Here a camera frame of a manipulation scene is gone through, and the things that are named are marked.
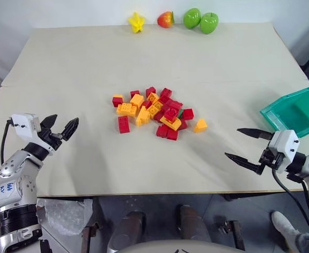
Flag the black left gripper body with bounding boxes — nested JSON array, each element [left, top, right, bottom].
[[37, 128, 65, 153]]

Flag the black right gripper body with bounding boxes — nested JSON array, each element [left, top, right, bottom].
[[258, 147, 285, 174]]

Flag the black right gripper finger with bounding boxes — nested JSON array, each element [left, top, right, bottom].
[[236, 128, 273, 141], [224, 152, 264, 176]]

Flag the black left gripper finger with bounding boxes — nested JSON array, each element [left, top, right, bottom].
[[40, 114, 59, 131], [60, 117, 80, 141]]

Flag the teal plastic bin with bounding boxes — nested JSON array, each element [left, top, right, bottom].
[[259, 84, 309, 139]]

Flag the red plastic building brick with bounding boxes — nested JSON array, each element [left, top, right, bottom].
[[117, 115, 132, 134]]

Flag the yellow plastic building brick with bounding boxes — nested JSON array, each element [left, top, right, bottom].
[[115, 102, 139, 117]]

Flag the white shoe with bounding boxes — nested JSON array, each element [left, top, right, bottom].
[[271, 210, 301, 245]]

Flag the rusty metal table leg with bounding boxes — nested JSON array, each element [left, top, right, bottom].
[[214, 215, 247, 250], [81, 222, 100, 253]]

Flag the clear plastic bubble wrap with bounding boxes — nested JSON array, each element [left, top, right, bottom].
[[36, 198, 93, 236]]

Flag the yellow toy starfruit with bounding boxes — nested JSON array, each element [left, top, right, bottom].
[[128, 12, 147, 34]]

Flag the green toy apple half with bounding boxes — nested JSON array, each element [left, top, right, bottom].
[[183, 7, 202, 30]]

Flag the red toy peach half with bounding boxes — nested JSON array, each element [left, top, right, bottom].
[[157, 11, 176, 28]]

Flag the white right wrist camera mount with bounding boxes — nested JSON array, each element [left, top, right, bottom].
[[267, 129, 301, 170]]

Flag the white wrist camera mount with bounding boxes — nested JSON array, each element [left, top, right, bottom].
[[10, 113, 42, 146], [267, 129, 301, 170]]

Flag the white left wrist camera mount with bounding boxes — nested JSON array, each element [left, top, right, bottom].
[[10, 113, 42, 146]]

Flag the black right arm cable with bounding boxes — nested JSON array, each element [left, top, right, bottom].
[[272, 168, 309, 239]]

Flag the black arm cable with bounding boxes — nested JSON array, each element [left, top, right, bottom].
[[0, 118, 16, 164], [272, 168, 309, 239]]

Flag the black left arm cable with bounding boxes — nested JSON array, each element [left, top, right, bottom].
[[0, 118, 16, 164]]

